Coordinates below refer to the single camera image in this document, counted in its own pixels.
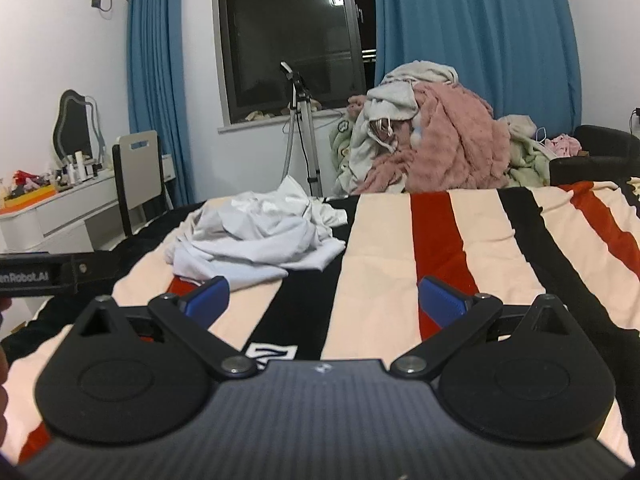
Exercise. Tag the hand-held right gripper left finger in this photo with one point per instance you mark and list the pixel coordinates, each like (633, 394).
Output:
(210, 301)

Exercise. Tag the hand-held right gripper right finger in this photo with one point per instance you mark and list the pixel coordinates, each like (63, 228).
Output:
(440, 301)

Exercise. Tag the white t-shirt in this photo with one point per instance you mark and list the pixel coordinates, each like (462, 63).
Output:
(250, 240)

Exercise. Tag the white dresser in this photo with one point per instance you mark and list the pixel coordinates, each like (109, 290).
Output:
(65, 210)

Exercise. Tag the orange box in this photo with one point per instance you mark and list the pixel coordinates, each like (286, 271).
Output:
(30, 197)

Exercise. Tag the red black cream striped blanket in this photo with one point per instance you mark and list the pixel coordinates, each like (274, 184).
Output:
(390, 240)

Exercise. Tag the row of cosmetic bottles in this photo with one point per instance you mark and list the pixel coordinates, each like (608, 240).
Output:
(80, 167)

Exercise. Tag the grey chair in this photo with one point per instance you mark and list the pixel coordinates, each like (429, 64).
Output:
(137, 170)

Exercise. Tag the wavy mirror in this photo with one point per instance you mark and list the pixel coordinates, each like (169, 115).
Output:
(75, 125)

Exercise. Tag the pale green blanket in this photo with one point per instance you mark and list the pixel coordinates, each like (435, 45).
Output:
(525, 160)

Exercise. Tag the pink fluffy blanket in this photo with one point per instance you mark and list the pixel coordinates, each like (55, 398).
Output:
(450, 135)

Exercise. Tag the green printed blanket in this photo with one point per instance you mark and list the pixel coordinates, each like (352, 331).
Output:
(340, 145)

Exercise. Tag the small beige trinkets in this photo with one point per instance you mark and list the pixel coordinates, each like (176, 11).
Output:
(257, 115)

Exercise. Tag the small pink cloth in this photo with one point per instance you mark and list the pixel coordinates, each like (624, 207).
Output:
(565, 145)

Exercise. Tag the grey hoodie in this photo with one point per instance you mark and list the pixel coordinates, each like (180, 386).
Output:
(385, 105)

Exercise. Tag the black armchair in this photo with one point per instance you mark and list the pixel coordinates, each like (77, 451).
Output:
(600, 150)

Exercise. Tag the blue curtain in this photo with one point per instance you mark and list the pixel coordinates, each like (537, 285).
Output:
(160, 85)
(475, 20)

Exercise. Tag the silver tripod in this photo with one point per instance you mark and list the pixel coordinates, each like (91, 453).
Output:
(299, 91)

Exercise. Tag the dark window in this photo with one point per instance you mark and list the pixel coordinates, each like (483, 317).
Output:
(280, 35)

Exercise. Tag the black wall socket with charger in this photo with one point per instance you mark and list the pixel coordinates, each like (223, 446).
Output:
(636, 117)

